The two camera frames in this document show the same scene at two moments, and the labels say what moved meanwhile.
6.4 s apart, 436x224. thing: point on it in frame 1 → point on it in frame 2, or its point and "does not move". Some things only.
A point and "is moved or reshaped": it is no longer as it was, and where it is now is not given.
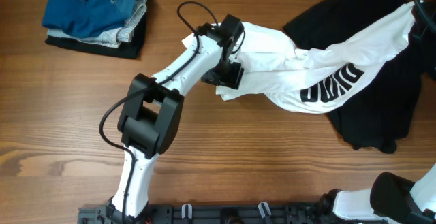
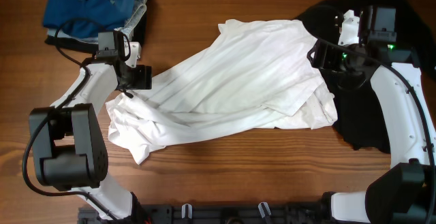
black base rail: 240,213 does not move
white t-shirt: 331,77 is moved or reshaped
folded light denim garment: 114,38 does not move
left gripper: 231,80 → 143,77
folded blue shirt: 84,8 does not move
